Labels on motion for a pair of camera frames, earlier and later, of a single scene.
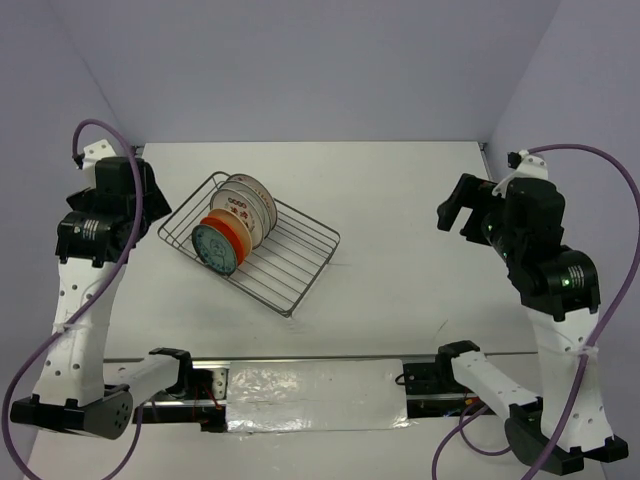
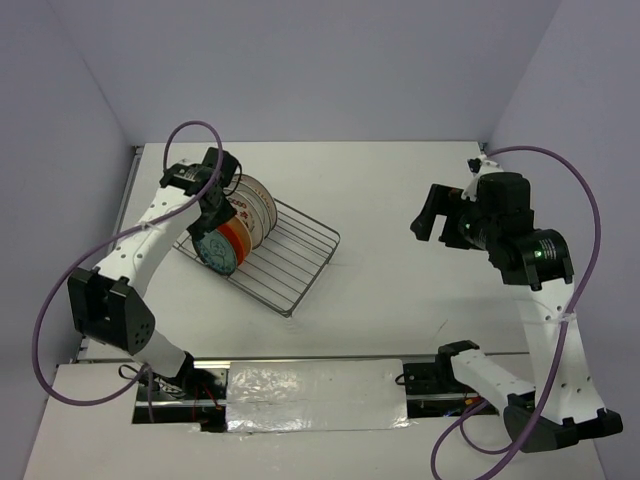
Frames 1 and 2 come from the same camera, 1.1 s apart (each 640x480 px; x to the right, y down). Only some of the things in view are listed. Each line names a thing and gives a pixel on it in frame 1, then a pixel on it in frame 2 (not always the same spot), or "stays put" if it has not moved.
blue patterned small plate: [213, 249] stays put
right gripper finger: [464, 195] to [442, 200]
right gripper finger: [473, 229] to [453, 234]
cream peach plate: [238, 224] stays put
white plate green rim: [255, 197] stays put
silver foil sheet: [310, 396] stays put
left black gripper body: [153, 204] to [213, 217]
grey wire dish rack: [281, 269] stays put
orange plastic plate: [230, 232] stays put
